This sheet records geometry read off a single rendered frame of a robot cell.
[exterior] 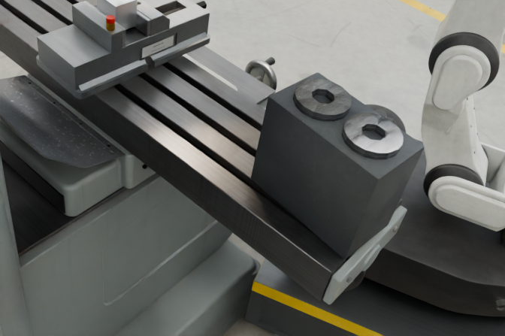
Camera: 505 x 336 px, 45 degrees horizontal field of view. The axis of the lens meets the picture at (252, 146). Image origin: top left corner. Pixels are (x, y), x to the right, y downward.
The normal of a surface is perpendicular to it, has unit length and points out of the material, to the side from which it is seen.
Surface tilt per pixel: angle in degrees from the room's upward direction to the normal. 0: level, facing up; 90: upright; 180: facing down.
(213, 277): 0
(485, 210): 90
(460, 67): 90
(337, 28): 0
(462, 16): 90
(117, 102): 0
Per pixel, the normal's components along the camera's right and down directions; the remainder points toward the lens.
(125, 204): 0.76, 0.52
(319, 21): 0.15, -0.73
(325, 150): -0.71, 0.39
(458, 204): -0.36, 0.59
